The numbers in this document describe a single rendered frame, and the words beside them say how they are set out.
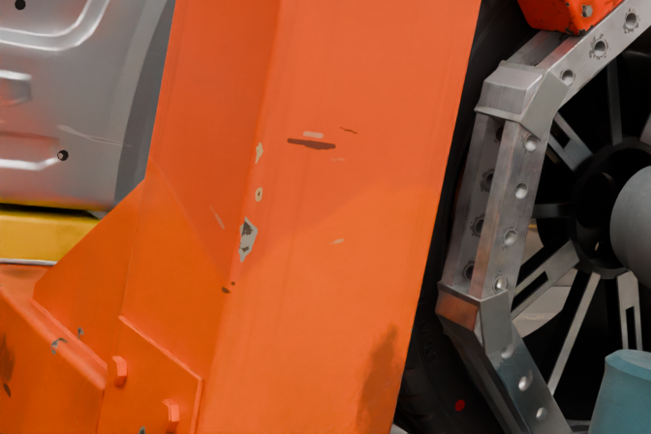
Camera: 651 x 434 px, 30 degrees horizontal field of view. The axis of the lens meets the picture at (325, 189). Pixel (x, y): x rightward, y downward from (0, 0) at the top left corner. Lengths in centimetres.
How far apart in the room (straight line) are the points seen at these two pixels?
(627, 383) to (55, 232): 60
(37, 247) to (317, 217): 55
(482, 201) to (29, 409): 45
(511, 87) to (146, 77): 41
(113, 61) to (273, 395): 55
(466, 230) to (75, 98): 43
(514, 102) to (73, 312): 43
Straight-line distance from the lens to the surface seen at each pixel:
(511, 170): 110
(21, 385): 113
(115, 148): 131
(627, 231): 127
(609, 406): 115
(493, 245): 111
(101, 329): 103
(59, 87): 128
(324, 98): 80
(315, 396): 86
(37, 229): 130
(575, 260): 133
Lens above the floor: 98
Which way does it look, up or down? 8 degrees down
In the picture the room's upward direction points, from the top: 11 degrees clockwise
